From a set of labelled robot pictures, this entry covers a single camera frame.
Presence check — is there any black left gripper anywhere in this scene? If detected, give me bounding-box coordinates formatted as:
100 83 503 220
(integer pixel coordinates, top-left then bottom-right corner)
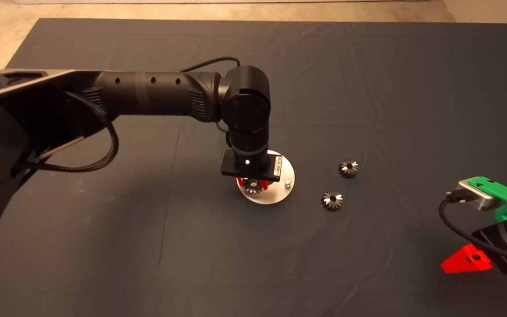
220 149 283 191

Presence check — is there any round metal carrier plate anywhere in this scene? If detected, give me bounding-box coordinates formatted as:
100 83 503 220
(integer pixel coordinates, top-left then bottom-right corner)
237 150 296 205

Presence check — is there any dark grey table cloth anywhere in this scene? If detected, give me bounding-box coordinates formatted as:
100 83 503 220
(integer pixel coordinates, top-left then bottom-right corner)
0 18 507 317

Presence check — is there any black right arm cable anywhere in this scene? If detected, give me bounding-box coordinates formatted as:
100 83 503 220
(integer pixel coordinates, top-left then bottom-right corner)
439 191 507 266

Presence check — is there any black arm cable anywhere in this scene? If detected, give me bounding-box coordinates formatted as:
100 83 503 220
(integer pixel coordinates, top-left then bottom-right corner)
14 56 241 173
439 191 507 266

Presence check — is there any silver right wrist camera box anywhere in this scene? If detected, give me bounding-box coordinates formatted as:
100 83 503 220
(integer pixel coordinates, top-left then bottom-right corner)
446 178 503 212

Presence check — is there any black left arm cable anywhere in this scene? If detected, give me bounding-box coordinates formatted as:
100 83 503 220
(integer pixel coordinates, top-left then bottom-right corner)
14 56 241 173

